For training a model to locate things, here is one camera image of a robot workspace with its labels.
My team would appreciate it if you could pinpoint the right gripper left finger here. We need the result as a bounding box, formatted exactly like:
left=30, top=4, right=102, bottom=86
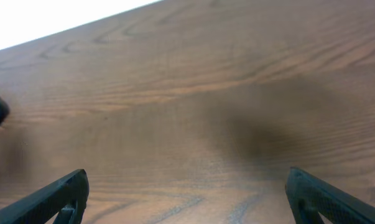
left=0, top=169, right=89, bottom=224

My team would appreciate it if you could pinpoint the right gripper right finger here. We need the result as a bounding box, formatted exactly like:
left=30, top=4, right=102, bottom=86
left=285, top=167, right=375, bottom=224

